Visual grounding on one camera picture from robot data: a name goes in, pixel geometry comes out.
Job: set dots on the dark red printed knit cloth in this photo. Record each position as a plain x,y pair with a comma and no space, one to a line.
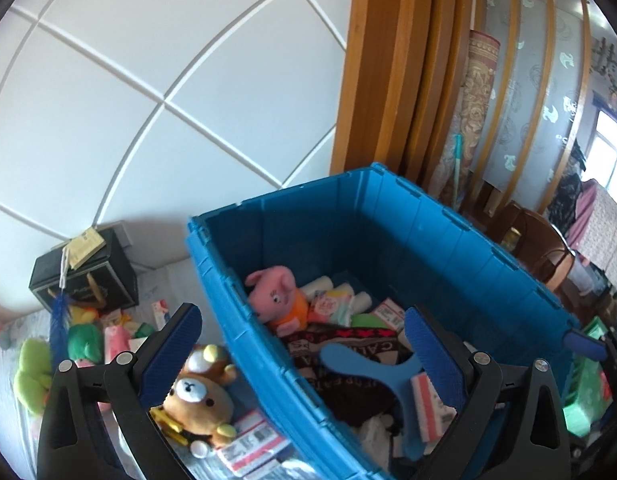
338,365

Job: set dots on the brown bear plush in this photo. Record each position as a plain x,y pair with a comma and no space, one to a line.
198,400

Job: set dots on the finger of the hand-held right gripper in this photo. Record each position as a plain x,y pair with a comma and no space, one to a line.
583,343

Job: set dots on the black decorated box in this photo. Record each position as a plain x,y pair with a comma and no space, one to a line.
103,280

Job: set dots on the yellow sticky notes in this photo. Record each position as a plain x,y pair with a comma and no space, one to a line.
86,248

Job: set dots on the pink pig plush orange dress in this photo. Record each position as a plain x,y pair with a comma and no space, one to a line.
278,300

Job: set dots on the blue feather wand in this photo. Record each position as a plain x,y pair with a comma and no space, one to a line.
58,330

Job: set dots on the wooden chair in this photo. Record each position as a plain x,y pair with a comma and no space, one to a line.
538,245

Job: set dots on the yellow rubber toy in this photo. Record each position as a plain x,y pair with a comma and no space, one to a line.
168,422

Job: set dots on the blue plastic crate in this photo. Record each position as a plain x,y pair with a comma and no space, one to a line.
388,220

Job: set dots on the rolled patterned carpet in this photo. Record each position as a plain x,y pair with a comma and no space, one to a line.
476,110

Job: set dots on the small white cup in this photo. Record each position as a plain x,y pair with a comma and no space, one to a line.
199,448

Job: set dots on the white plush toy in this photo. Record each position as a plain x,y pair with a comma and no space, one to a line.
376,431

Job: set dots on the light green packet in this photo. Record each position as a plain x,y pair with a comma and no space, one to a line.
373,321

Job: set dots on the window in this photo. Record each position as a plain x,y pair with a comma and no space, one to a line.
611,145

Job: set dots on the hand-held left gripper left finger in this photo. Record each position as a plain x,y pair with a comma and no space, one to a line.
171,355

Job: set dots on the hanging floral cloth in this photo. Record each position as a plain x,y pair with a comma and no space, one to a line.
601,232

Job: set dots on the light blue striped bed sheet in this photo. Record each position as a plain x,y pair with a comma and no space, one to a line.
11,430

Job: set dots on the wooden headboard frame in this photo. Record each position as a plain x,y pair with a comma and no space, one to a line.
388,60

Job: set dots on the pink floral packet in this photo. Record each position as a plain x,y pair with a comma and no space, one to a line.
331,307

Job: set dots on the frosted glass slatted partition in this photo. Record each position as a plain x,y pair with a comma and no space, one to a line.
533,85

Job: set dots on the round dark green plush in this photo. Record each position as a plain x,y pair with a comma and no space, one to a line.
83,342

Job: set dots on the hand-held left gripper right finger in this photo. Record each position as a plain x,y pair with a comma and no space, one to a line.
433,360

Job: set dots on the green plush toy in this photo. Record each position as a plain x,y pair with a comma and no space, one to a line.
33,377

